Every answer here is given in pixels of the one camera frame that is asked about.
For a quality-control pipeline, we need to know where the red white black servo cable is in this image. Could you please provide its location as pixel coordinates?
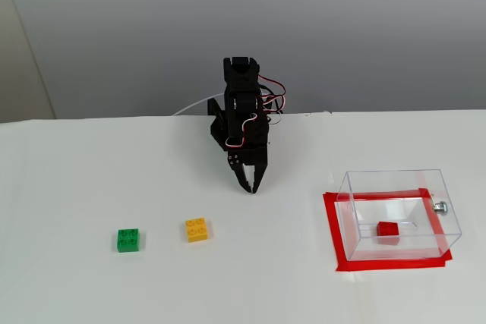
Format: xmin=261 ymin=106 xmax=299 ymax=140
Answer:
xmin=225 ymin=112 xmax=260 ymax=149
xmin=259 ymin=74 xmax=289 ymax=113

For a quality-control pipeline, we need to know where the red tape frame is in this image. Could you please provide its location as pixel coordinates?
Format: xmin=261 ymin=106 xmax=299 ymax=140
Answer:
xmin=322 ymin=187 xmax=453 ymax=272

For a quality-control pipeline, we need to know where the yellow lego brick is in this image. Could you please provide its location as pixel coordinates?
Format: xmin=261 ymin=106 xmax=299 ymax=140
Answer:
xmin=185 ymin=217 xmax=213 ymax=244

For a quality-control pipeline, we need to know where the green lego brick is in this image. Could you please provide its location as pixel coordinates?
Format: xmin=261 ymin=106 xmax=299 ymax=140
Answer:
xmin=116 ymin=228 xmax=145 ymax=253

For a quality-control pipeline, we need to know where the metal box lock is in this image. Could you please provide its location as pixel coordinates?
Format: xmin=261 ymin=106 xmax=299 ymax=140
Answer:
xmin=430 ymin=194 xmax=450 ymax=215

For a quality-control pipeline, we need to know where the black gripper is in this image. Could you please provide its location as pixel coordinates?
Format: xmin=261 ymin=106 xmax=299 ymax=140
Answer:
xmin=226 ymin=143 xmax=270 ymax=194

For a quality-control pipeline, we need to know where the red lego brick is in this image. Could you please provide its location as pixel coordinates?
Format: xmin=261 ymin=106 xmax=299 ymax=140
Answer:
xmin=375 ymin=220 xmax=401 ymax=246

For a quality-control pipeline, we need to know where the transparent plastic box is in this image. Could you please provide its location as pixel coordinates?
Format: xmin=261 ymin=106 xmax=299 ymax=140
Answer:
xmin=336 ymin=168 xmax=462 ymax=263

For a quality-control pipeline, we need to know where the black table clamp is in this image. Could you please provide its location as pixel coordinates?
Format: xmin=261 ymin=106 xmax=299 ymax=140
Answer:
xmin=207 ymin=98 xmax=228 ymax=127

